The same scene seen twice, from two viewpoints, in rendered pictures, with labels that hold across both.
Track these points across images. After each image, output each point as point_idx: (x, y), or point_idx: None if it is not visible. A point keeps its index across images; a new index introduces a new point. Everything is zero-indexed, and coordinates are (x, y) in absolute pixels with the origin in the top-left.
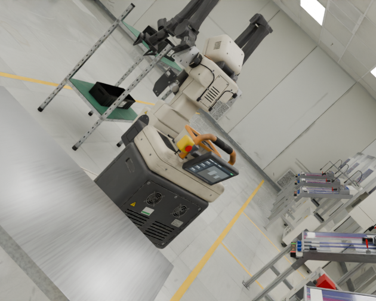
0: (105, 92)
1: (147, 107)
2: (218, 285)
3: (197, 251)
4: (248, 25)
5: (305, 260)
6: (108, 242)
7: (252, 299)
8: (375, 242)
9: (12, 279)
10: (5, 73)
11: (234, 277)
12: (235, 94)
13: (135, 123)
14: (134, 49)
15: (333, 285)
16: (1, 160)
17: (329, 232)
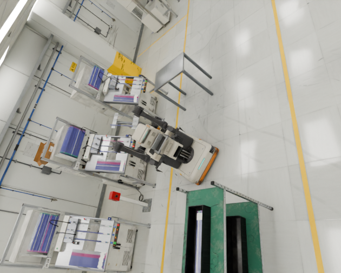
0: (230, 216)
1: (176, 142)
2: (156, 239)
3: (168, 252)
4: (124, 147)
5: (114, 217)
6: (161, 78)
7: (141, 223)
8: (73, 238)
9: (199, 126)
10: (310, 203)
11: (148, 270)
12: (138, 147)
13: (178, 135)
14: None
15: (110, 194)
16: (172, 65)
17: (88, 268)
